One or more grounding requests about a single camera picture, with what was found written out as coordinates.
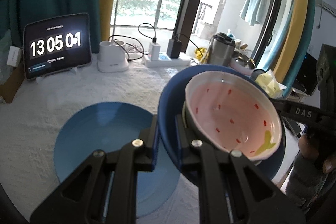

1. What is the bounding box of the tablet with clock display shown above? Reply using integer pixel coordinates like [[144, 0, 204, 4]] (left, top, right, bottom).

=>
[[23, 12, 92, 81]]

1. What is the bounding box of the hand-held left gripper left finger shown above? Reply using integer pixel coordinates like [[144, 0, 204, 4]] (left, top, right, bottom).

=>
[[30, 114, 160, 224]]

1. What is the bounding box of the person's right forearm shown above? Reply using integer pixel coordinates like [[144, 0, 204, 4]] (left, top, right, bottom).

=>
[[286, 158, 332, 208]]

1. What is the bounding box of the grey cloth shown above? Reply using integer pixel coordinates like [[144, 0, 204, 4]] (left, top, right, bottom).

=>
[[250, 69, 266, 80]]

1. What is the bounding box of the small white box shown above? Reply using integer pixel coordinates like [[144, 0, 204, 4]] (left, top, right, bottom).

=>
[[6, 46, 22, 67]]

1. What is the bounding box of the cardboard box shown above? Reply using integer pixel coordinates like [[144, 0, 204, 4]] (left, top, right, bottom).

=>
[[0, 61, 26, 104]]

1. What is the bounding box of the steel tumbler with black lid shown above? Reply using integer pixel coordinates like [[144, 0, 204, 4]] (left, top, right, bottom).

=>
[[208, 32, 236, 67]]

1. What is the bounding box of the white charger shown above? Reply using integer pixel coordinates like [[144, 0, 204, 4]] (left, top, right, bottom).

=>
[[149, 41, 160, 60]]

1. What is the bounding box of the black television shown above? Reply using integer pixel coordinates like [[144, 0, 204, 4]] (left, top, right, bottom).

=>
[[292, 52, 320, 96]]

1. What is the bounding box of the black charger cable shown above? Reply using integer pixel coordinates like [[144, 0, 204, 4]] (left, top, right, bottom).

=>
[[172, 33, 211, 57], [138, 23, 158, 44]]

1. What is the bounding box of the white desk lamp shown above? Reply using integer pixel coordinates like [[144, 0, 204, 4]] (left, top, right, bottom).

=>
[[97, 0, 153, 73]]

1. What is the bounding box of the white air conditioner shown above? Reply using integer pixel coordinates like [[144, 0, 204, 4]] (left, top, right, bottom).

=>
[[321, 0, 336, 15]]

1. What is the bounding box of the clear plastic bag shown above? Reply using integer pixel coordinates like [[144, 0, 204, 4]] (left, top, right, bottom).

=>
[[0, 29, 17, 83]]

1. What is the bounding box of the large blue plate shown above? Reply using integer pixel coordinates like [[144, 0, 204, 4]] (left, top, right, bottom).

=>
[[53, 101, 182, 217]]

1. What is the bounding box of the white textured tablecloth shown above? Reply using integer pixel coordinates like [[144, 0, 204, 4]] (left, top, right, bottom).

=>
[[0, 53, 295, 224]]

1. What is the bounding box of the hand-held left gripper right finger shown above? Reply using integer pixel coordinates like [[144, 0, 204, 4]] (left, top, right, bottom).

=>
[[175, 114, 307, 224]]

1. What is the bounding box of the steel bowl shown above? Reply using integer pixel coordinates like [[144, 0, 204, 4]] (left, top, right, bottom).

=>
[[232, 52, 256, 70]]

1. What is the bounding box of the yellow tissue pack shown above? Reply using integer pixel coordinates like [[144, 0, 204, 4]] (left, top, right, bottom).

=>
[[254, 69, 287, 99]]

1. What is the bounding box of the large blue bowl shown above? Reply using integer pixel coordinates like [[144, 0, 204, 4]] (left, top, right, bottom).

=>
[[159, 64, 287, 187]]

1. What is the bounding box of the white power strip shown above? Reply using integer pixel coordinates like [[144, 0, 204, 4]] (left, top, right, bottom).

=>
[[142, 52, 191, 68]]

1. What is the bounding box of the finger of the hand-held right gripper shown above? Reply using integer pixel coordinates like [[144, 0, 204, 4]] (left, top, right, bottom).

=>
[[270, 97, 322, 126]]

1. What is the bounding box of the black lamp cable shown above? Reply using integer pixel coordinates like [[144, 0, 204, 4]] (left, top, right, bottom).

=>
[[109, 35, 145, 61]]

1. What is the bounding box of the light blue hanging towel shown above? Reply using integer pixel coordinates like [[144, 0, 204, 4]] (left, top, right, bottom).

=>
[[239, 0, 272, 26]]

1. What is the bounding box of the pink seed-print bowl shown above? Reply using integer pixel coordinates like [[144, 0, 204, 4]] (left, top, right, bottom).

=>
[[185, 71, 283, 162]]

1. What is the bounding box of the pale pink bowl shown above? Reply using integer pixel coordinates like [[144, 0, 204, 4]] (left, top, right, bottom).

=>
[[229, 59, 255, 75]]

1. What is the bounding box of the black charger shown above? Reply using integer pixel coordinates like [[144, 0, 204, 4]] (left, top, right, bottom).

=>
[[167, 39, 182, 59]]

